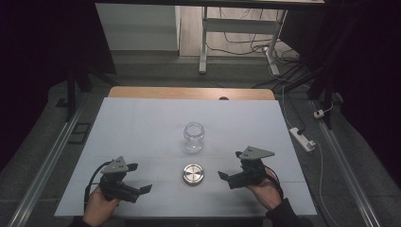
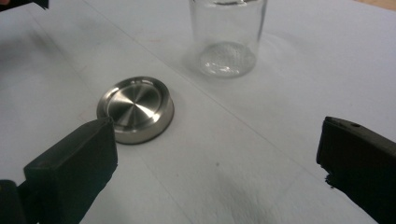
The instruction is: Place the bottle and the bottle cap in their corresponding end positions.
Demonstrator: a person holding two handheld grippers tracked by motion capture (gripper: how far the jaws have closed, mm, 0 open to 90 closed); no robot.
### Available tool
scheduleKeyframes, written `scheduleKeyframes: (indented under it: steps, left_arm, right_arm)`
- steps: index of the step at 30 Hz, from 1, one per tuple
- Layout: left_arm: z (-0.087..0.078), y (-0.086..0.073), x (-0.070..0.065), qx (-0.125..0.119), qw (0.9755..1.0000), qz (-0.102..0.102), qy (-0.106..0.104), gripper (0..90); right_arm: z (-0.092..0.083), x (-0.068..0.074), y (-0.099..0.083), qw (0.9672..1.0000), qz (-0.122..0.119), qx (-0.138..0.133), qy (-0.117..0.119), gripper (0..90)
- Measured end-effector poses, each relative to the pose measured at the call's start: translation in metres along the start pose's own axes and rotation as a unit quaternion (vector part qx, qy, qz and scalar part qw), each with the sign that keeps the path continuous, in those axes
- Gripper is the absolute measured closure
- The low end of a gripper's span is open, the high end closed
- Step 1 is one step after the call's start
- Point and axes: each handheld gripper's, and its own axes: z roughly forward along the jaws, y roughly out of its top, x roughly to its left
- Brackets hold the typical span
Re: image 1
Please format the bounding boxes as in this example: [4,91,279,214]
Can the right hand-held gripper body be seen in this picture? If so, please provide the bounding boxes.
[228,146,276,190]

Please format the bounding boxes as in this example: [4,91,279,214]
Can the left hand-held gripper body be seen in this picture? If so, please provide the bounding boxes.
[98,155,142,204]

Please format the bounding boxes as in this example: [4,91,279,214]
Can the silver metal jar lid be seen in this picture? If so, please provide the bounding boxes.
[182,163,205,186]

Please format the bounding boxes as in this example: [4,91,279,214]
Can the clear glass jar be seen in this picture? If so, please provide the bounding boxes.
[183,121,206,154]

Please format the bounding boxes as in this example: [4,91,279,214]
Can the person's right hand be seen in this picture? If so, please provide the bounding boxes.
[246,167,283,211]

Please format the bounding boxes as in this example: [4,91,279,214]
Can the person's left hand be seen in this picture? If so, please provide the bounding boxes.
[81,184,120,227]

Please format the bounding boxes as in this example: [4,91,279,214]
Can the white foam board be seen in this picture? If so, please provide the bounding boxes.
[54,96,318,219]

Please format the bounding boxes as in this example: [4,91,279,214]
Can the white power strip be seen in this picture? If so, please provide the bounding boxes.
[288,127,317,153]

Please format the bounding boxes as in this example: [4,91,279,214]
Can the wooden table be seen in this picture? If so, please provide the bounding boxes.
[107,86,276,101]

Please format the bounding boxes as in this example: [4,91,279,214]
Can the black metal stand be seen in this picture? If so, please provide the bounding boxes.
[64,60,118,123]
[273,56,336,131]

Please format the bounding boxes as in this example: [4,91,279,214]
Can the white cabinet panel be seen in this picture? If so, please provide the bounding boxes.
[95,3,182,52]

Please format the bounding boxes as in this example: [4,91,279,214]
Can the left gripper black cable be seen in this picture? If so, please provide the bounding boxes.
[82,160,113,213]

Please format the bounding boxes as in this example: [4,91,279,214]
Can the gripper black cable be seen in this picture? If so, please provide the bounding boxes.
[264,165,285,201]
[82,160,113,213]

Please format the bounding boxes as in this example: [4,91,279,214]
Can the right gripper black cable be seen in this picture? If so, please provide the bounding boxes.
[264,165,285,201]

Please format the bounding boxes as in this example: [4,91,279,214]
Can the black rectangular floor frame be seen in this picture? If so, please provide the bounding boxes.
[67,122,93,146]

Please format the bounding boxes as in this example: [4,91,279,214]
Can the aluminium floor rail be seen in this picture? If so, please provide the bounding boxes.
[310,99,383,227]
[7,102,83,227]

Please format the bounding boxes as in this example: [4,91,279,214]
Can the white power cable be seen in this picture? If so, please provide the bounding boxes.
[310,138,342,227]

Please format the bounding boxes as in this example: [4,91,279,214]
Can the black floor cables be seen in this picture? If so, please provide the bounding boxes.
[206,7,301,65]

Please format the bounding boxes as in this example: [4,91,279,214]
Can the white desk frame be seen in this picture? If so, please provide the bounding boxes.
[198,6,288,77]

